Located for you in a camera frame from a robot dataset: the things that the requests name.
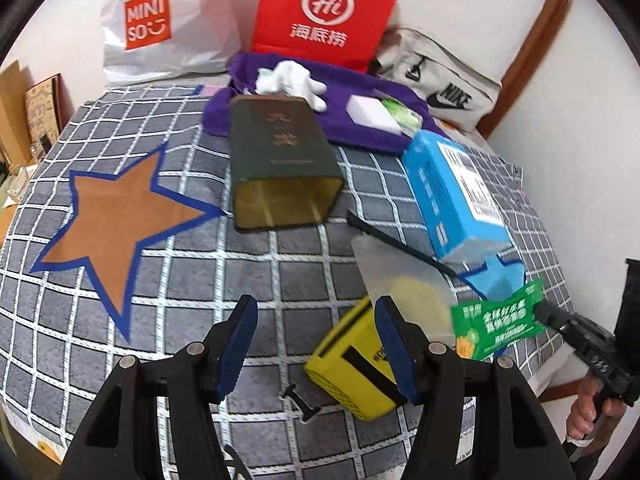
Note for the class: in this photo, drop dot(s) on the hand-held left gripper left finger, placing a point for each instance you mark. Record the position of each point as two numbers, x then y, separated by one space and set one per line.
235 350

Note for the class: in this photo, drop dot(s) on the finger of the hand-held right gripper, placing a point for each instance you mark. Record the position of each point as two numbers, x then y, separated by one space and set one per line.
555 320

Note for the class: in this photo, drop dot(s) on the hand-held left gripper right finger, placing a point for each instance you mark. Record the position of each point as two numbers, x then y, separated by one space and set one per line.
395 355

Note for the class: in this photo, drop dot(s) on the green snack packet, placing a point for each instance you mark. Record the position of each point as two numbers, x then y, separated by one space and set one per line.
495 325

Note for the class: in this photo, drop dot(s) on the white sponge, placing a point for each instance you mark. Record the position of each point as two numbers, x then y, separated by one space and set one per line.
372 112

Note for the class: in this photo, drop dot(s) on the white cloth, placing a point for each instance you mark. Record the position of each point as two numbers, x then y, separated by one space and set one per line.
290 80

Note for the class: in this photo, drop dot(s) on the person's right hand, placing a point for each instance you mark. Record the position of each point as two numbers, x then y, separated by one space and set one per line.
582 415

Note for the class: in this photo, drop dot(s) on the yellow black device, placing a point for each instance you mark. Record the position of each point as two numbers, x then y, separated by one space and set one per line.
350 380

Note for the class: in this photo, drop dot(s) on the small black clip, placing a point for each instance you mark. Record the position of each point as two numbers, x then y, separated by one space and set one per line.
300 402

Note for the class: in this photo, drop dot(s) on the frosted plastic zip pouch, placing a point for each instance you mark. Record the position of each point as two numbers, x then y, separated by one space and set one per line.
400 270

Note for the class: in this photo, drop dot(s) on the grey plaid star blanket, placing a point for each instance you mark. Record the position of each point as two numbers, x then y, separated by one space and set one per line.
300 270

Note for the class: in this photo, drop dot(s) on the blue cardboard box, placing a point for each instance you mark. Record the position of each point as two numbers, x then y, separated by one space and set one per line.
440 195

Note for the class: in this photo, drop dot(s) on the dark green tin box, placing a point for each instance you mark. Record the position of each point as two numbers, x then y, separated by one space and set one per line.
280 150

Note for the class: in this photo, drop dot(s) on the purple towel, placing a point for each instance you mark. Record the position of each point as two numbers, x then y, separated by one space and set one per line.
345 130

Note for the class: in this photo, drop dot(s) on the grey sling bag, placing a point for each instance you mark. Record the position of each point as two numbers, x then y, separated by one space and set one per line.
450 80

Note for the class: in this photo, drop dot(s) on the wooden nightstand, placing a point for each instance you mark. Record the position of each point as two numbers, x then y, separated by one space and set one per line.
15 200

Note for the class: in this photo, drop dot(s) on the clear glass cup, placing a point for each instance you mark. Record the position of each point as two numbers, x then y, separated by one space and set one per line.
19 180

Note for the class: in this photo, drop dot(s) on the brown wooden trim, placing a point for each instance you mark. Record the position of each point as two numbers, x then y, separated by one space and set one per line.
535 45

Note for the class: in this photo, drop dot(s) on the patterned book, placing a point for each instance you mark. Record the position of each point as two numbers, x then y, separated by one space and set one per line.
45 105

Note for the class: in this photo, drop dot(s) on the white plastic shopping bag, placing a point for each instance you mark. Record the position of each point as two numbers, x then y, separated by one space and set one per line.
200 35

